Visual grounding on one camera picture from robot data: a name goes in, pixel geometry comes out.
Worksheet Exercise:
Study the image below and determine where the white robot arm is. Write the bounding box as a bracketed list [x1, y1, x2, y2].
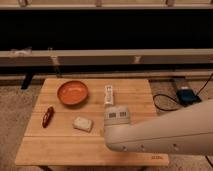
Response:
[104, 99, 213, 156]

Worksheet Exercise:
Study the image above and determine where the orange bowl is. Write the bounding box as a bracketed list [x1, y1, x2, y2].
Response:
[57, 80, 89, 105]

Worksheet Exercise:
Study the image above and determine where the red pocket knife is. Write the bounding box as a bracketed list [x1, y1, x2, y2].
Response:
[42, 107, 54, 128]

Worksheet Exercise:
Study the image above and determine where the wooden table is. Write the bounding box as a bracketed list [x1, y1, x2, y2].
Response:
[15, 78, 169, 166]

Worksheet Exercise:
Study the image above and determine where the blue power adapter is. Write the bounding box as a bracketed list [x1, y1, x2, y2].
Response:
[176, 89, 201, 106]

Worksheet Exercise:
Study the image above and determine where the black cable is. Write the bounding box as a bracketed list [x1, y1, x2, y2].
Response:
[152, 71, 213, 169]

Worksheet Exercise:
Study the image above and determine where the white wooden rail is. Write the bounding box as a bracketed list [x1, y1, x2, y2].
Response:
[0, 49, 213, 67]

